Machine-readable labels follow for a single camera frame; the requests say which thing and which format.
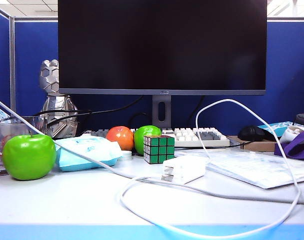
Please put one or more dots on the silver faceted figurine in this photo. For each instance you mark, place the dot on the silver faceted figurine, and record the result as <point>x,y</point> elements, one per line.
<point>50,75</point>

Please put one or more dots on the black computer mouse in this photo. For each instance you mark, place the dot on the black computer mouse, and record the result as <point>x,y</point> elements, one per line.
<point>252,132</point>

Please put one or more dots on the brown round object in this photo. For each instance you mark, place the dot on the brown round object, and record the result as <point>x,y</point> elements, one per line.
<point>6,127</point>

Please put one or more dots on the small green round fruit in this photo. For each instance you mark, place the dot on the small green round fruit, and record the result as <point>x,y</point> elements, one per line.
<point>149,131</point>

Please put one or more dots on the document in clear sleeve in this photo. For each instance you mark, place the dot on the document in clear sleeve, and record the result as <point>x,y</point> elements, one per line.
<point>254,167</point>

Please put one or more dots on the small white tape roll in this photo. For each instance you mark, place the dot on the small white tape roll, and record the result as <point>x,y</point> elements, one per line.
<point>128,155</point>

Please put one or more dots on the blue and white packet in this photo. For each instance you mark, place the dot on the blue and white packet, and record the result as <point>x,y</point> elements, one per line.
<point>277,126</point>

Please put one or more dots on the brown cardboard piece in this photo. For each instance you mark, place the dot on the brown cardboard piece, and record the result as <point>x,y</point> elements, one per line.
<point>257,146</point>

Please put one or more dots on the white crumpled bag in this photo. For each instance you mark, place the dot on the white crumpled bag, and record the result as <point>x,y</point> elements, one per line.
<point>292,132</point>

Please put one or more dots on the black computer monitor with stand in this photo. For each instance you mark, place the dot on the black computer monitor with stand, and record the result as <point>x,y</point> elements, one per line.
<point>161,45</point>

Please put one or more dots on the white charging base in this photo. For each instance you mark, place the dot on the white charging base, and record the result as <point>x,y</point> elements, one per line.
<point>186,167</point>

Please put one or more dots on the Rubik's cube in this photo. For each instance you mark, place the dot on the Rubik's cube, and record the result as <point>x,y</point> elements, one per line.
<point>159,150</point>

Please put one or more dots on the grey partition post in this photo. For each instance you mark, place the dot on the grey partition post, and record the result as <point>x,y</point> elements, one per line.
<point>12,62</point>

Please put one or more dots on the light blue tissue pack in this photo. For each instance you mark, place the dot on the light blue tissue pack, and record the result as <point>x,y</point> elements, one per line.
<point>76,160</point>

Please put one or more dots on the white and grey keyboard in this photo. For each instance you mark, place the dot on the white and grey keyboard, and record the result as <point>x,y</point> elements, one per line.
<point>186,135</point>

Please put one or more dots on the large green apple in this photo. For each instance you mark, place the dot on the large green apple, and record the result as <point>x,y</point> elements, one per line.
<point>29,157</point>

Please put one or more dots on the orange fruit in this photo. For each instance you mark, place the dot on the orange fruit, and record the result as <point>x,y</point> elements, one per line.
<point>120,137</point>

